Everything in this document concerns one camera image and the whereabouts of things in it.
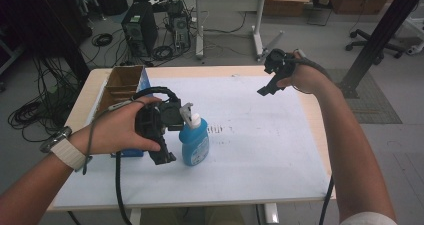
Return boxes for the dark curtain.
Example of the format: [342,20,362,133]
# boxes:
[0,0,93,84]

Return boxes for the blue spray bottle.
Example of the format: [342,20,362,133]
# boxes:
[178,102,210,167]

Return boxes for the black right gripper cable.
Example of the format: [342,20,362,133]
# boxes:
[318,175,335,225]

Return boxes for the small black cable coil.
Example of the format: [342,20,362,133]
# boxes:
[91,32,115,48]

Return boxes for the metal wristwatch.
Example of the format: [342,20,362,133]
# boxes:
[39,126,73,154]

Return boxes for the person's left hand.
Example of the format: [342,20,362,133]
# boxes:
[69,95,164,157]

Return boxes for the flat cardboard box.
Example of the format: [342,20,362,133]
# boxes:
[262,0,312,18]

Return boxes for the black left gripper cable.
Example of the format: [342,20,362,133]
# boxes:
[114,86,182,225]

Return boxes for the black floor cable bundle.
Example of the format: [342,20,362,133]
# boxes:
[7,56,83,143]

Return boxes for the white sleeve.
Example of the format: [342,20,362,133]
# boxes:
[339,211,398,225]

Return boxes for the grey left gripper cord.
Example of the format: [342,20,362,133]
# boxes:
[81,99,146,176]

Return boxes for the black metal post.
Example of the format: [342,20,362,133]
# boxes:
[339,0,424,99]

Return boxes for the open cardboard box blue sides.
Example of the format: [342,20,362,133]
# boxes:
[86,64,153,158]

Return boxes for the large black computer tower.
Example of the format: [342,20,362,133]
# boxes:
[120,0,159,58]

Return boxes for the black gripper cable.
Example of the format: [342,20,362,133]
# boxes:
[318,175,335,225]
[114,86,182,225]

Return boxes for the grey right gripper cord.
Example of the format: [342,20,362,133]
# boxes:
[294,49,335,95]

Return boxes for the white wristband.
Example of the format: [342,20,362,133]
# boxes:
[49,138,88,172]

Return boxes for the black office chair base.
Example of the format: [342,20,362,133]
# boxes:
[344,28,407,60]

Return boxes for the person's right hand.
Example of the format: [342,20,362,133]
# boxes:
[276,51,330,96]

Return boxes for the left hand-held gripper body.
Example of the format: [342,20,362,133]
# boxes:
[134,99,185,142]

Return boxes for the grey gripper cord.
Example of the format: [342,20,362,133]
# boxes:
[294,49,335,95]
[81,99,146,176]

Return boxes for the grey floor mat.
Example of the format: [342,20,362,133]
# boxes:
[328,68,403,125]

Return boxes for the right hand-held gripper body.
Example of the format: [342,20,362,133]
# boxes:
[264,48,297,83]

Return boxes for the small black computer tower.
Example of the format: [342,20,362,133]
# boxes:
[169,12,192,52]

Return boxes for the white table leg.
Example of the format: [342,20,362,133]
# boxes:
[263,202,280,225]

